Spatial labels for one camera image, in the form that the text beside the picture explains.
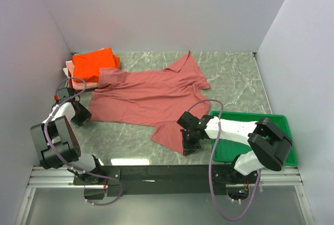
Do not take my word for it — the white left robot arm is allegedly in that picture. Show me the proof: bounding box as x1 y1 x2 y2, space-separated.
30 87 104 184

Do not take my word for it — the dusty pink t shirt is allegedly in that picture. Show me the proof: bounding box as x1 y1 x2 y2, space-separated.
89 53 210 154

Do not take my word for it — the folded orange t shirt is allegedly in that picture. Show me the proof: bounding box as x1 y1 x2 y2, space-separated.
72 48 121 82

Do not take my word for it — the green plastic tray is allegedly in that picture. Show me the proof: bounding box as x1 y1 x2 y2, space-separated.
213 111 298 167

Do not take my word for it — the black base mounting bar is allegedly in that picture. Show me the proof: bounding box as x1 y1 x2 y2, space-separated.
73 163 264 201

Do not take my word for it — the folded pale pink shirt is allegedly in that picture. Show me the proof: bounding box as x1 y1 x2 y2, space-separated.
63 61 98 90

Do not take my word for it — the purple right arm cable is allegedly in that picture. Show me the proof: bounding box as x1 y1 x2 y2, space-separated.
186 99 262 221

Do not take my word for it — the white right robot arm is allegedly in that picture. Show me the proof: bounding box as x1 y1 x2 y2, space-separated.
177 112 293 183

